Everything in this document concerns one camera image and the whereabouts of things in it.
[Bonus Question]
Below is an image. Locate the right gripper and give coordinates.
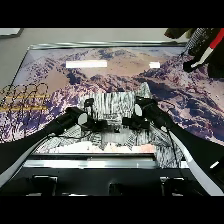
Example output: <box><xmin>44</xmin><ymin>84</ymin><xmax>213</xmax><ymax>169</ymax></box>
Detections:
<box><xmin>121</xmin><ymin>116</ymin><xmax>151</xmax><ymax>132</ymax></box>

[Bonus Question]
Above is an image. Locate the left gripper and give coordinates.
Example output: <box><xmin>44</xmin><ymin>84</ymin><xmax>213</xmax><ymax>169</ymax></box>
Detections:
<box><xmin>86</xmin><ymin>118</ymin><xmax>109</xmax><ymax>133</ymax></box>

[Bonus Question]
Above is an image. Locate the black white striped shirt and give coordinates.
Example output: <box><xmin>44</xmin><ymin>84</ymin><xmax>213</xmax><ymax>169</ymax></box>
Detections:
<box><xmin>34</xmin><ymin>81</ymin><xmax>186</xmax><ymax>169</ymax></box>

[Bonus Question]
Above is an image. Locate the brown garment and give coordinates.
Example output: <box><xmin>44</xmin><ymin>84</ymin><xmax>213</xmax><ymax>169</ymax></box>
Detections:
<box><xmin>164</xmin><ymin>27</ymin><xmax>194</xmax><ymax>40</ymax></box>

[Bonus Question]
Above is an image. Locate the checked garment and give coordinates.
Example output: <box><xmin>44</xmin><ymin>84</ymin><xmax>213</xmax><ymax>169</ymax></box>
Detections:
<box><xmin>181</xmin><ymin>27</ymin><xmax>214</xmax><ymax>58</ymax></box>

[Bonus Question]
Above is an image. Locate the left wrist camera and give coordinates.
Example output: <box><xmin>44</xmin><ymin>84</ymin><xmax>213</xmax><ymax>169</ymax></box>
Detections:
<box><xmin>83</xmin><ymin>97</ymin><xmax>96</xmax><ymax>118</ymax></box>

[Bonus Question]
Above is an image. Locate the silver frame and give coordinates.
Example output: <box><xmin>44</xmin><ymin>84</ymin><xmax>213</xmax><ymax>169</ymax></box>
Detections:
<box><xmin>0</xmin><ymin>157</ymin><xmax>224</xmax><ymax>197</ymax></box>

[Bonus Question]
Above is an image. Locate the black cable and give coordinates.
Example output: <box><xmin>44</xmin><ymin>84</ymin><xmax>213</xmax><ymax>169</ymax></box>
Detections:
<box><xmin>165</xmin><ymin>126</ymin><xmax>187</xmax><ymax>188</ymax></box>

